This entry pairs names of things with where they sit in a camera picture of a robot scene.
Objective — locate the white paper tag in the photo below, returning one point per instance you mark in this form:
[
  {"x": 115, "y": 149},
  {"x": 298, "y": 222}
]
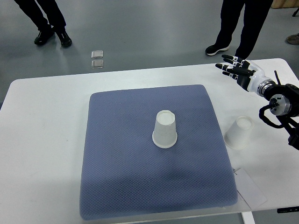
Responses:
[{"x": 248, "y": 190}]

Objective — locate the blue mesh cushion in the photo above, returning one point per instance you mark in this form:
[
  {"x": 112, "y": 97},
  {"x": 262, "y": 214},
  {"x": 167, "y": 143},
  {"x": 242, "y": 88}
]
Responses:
[{"x": 124, "y": 173}]

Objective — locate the lower metal floor plate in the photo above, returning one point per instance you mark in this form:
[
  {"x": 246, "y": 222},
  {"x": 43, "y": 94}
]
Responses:
[{"x": 97, "y": 64}]

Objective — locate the left person dark trousers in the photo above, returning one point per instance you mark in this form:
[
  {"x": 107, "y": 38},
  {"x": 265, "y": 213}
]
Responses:
[{"x": 46, "y": 15}]

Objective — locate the upper metal floor plate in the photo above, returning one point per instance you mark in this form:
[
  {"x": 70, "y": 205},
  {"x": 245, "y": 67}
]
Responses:
[{"x": 97, "y": 54}]

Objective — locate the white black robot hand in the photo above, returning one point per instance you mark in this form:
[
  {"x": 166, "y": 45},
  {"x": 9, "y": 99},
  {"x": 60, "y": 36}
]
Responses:
[{"x": 246, "y": 73}]

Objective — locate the black table control panel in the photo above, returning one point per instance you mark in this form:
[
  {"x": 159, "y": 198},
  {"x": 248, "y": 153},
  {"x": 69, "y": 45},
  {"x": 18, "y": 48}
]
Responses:
[{"x": 288, "y": 210}]

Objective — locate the right person dark trousers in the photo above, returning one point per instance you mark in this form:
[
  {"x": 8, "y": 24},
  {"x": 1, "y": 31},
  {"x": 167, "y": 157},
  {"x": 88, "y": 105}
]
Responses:
[{"x": 255, "y": 13}]

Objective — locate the white paper cup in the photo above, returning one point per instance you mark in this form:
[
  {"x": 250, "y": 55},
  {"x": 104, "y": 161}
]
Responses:
[
  {"x": 237, "y": 136},
  {"x": 164, "y": 134}
]

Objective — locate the white table leg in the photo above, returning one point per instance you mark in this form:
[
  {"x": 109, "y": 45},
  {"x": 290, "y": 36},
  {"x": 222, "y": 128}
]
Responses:
[{"x": 248, "y": 218}]

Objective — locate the person dark trousers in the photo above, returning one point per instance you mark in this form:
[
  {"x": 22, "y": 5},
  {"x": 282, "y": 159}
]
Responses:
[
  {"x": 255, "y": 13},
  {"x": 46, "y": 15}
]

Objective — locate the metal floor plate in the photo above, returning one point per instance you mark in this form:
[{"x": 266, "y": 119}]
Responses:
[
  {"x": 97, "y": 64},
  {"x": 97, "y": 54}
]

